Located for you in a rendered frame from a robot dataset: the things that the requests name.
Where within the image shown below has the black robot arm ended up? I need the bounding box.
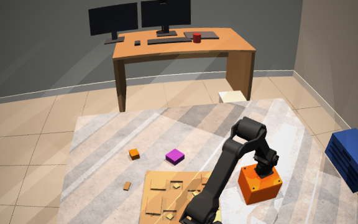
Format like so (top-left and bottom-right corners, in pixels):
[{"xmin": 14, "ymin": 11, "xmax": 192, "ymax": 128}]
[{"xmin": 179, "ymin": 117, "xmax": 279, "ymax": 224}]

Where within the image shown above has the pale yellow block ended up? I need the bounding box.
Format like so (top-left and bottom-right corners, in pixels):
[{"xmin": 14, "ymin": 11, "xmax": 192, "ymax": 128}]
[
  {"xmin": 192, "ymin": 190, "xmax": 199, "ymax": 196},
  {"xmin": 173, "ymin": 183, "xmax": 180, "ymax": 189},
  {"xmin": 167, "ymin": 213, "xmax": 174, "ymax": 220}
]

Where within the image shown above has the purple cube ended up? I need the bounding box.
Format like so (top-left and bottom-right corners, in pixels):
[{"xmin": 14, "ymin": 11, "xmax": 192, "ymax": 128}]
[{"xmin": 166, "ymin": 149, "xmax": 185, "ymax": 165}]

